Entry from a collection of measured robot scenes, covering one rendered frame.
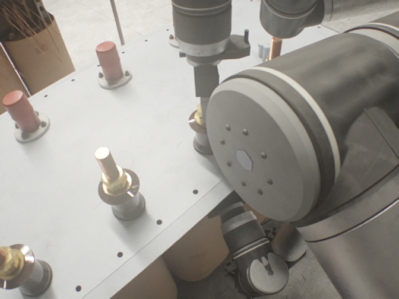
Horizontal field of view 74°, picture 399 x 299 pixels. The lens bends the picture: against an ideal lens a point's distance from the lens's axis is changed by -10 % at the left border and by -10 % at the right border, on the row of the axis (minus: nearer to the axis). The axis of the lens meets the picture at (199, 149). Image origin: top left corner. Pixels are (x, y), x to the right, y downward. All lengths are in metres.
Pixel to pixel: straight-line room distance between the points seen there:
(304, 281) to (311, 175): 1.90
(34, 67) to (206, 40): 1.86
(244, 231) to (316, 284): 1.40
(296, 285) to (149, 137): 1.54
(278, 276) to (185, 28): 0.61
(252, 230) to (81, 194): 0.45
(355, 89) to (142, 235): 0.55
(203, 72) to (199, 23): 0.11
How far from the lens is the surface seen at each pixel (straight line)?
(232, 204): 0.81
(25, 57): 2.26
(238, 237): 0.78
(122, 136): 0.87
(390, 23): 0.41
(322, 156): 0.22
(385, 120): 0.28
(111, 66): 1.02
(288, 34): 0.66
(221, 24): 0.53
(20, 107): 0.94
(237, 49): 0.58
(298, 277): 2.11
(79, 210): 0.76
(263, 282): 0.77
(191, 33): 0.53
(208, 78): 0.57
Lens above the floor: 1.98
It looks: 51 degrees down
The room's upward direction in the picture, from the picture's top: 5 degrees counter-clockwise
